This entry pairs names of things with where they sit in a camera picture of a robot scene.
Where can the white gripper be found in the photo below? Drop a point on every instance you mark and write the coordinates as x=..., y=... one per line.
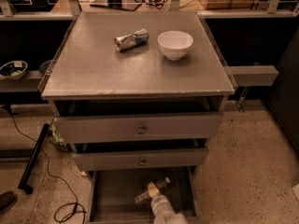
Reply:
x=158, y=202

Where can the clear plastic water bottle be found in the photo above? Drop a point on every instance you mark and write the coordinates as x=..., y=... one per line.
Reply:
x=154, y=188

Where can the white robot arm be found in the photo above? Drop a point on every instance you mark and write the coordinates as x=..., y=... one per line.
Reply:
x=177, y=218

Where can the grey bottom drawer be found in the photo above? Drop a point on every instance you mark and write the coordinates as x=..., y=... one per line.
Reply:
x=112, y=195

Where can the grey drawer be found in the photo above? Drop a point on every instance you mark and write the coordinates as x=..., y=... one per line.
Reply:
x=99, y=129
x=140, y=159
x=112, y=195

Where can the grey middle drawer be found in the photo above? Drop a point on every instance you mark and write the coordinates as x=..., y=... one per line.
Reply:
x=140, y=159

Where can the grey top drawer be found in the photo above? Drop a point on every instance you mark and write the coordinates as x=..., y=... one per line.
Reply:
x=99, y=129

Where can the grey drawer cabinet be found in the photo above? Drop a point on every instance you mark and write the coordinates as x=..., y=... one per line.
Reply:
x=91, y=78

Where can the green crumpled packet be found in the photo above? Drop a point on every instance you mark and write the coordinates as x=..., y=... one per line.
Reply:
x=57, y=140

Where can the black bar on floor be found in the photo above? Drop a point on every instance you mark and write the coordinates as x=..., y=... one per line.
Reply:
x=23, y=185

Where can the dark shoe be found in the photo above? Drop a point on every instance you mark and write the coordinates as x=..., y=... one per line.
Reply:
x=7, y=199

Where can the grey side shelf right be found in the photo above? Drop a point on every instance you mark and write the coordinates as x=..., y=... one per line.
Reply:
x=255, y=75

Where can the grey side shelf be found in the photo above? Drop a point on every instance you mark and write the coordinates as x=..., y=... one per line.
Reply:
x=29, y=82
x=255, y=75

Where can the white ceramic bowl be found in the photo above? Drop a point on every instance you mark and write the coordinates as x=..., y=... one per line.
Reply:
x=174, y=45

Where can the crushed silver can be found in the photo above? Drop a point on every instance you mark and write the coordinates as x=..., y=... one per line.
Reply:
x=131, y=40

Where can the grey side shelf left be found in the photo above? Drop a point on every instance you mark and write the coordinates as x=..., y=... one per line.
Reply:
x=29, y=82

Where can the bowl with dark contents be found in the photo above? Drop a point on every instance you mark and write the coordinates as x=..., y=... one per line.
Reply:
x=13, y=70

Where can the black monitor stand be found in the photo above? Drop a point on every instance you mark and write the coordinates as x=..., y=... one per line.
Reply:
x=126, y=5

